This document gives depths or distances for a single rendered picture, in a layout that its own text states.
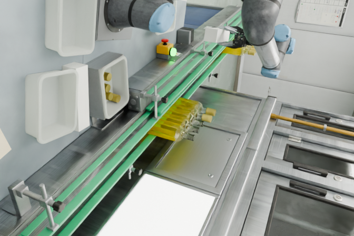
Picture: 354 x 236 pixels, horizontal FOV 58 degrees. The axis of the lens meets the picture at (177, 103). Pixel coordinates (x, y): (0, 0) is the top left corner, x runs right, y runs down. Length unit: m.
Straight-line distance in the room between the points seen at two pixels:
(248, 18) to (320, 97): 6.85
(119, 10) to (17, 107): 0.52
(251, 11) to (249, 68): 6.74
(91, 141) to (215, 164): 0.55
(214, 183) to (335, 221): 0.48
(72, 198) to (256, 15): 0.81
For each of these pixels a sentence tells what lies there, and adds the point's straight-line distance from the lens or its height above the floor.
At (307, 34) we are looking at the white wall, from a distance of 7.32.
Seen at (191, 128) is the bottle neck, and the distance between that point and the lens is 1.42.
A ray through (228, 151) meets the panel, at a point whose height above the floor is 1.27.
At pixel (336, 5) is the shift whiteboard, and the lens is 7.16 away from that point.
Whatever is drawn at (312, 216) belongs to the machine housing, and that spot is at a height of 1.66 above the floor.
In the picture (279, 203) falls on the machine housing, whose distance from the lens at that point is 1.41.
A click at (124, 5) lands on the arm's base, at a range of 1.28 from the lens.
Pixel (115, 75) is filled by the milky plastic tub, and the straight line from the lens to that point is 1.37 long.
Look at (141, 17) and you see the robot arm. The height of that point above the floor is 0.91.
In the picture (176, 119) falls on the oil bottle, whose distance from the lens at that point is 1.44.
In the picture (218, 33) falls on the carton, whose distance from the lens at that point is 1.51.
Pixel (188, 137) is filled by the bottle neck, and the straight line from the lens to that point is 1.37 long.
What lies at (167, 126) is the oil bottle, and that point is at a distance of 1.40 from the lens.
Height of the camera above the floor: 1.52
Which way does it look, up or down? 20 degrees down
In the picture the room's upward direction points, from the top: 104 degrees clockwise
